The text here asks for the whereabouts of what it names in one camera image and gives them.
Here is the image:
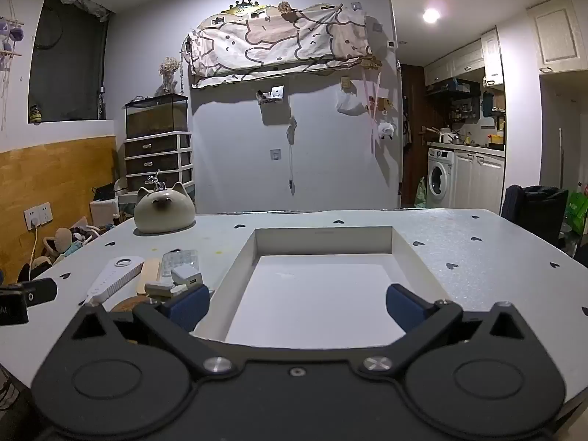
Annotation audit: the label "tall white cupboard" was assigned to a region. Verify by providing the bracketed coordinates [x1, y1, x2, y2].
[526, 0, 585, 75]

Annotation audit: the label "beige stick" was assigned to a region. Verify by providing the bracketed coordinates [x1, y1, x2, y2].
[136, 258, 162, 297]

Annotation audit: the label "beige cat-shaped pot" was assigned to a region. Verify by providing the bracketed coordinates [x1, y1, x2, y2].
[133, 182, 197, 235]

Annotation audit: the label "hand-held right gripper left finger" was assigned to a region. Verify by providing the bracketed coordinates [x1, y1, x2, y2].
[55, 282, 233, 381]

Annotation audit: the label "white washing machine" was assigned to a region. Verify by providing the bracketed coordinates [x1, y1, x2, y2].
[427, 147, 457, 209]

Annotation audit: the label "black chair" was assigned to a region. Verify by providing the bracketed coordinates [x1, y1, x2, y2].
[500, 184, 570, 250]

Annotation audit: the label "white ridged plastic tool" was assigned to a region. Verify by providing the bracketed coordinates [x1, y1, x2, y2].
[78, 256, 144, 307]

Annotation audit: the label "dried flower vase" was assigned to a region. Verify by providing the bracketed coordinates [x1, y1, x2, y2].
[158, 56, 181, 97]

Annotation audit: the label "white lower kitchen cabinet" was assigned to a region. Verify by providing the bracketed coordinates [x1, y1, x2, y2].
[452, 147, 506, 215]

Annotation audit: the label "pile of plush toys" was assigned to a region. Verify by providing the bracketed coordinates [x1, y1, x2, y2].
[28, 224, 118, 281]

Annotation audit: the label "glass tank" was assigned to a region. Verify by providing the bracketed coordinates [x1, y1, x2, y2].
[125, 93, 189, 140]

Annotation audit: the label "white hanging bag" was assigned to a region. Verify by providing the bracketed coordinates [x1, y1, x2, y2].
[335, 89, 369, 116]

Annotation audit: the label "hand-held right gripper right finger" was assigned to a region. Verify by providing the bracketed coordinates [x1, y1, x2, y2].
[358, 283, 540, 380]

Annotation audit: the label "white wall power socket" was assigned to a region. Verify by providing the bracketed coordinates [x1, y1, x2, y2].
[23, 201, 54, 231]

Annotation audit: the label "white USB charger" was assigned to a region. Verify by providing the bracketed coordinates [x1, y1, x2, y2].
[170, 265, 203, 288]

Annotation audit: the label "purple wall hanging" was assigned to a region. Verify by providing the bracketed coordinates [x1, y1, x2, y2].
[0, 0, 26, 71]

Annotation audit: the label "white shallow cardboard box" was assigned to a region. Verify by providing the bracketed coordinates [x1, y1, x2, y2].
[192, 226, 455, 347]

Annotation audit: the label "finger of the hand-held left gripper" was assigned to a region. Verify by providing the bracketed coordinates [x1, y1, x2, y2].
[22, 277, 58, 308]

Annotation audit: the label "printed blanket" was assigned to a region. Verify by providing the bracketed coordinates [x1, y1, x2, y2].
[186, 3, 375, 89]

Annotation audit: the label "clear plastic case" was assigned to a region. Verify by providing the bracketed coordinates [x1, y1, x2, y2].
[161, 249, 200, 281]

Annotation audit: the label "white power cable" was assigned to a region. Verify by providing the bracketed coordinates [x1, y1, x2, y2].
[26, 227, 41, 282]

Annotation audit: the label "gold crown decoration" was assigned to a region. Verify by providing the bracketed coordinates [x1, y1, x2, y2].
[221, 0, 268, 16]

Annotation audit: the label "white kettle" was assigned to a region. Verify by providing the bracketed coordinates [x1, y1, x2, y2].
[436, 128, 466, 146]

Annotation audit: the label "grey watch link remover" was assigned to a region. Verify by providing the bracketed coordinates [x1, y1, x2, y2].
[144, 281, 190, 300]

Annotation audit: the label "white upper kitchen cabinets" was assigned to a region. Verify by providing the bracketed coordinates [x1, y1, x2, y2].
[423, 28, 505, 89]

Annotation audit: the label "metal cat ornament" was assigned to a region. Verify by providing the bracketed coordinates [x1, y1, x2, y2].
[146, 170, 168, 194]

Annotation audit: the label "round cork coaster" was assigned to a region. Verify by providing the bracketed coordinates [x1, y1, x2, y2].
[110, 298, 159, 319]

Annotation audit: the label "dark window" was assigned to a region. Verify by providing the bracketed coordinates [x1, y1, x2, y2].
[28, 0, 111, 124]

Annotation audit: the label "hanging white cable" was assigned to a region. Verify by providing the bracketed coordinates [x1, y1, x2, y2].
[285, 116, 299, 196]

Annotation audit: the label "white drawer cabinet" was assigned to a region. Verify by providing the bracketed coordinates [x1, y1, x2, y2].
[122, 131, 194, 194]

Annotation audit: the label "metal wall bracket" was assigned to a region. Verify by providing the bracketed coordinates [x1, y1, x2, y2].
[256, 85, 286, 107]

